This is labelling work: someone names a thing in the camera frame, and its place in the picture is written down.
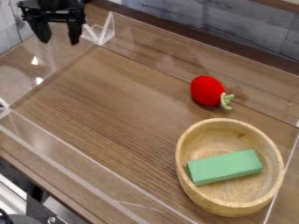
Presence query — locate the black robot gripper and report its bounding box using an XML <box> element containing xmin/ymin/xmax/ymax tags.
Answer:
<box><xmin>16</xmin><ymin>0</ymin><xmax>86</xmax><ymax>45</ymax></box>

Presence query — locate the red knitted strawberry toy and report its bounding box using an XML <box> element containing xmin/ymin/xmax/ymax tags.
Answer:
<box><xmin>191</xmin><ymin>75</ymin><xmax>235</xmax><ymax>110</ymax></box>

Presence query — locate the green rectangular block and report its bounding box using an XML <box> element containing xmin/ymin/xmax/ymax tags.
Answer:
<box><xmin>186</xmin><ymin>149</ymin><xmax>263</xmax><ymax>186</ymax></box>

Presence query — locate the wooden bowl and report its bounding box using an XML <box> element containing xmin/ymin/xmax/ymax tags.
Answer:
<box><xmin>175</xmin><ymin>118</ymin><xmax>285</xmax><ymax>217</ymax></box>

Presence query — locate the clear acrylic tray enclosure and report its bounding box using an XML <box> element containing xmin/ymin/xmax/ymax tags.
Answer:
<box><xmin>0</xmin><ymin>10</ymin><xmax>299</xmax><ymax>224</ymax></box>

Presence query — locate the black metal bracket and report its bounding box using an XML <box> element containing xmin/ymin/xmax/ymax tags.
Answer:
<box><xmin>26</xmin><ymin>195</ymin><xmax>67</xmax><ymax>224</ymax></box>

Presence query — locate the black cable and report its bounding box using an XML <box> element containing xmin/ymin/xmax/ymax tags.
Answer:
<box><xmin>0</xmin><ymin>208</ymin><xmax>15</xmax><ymax>224</ymax></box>

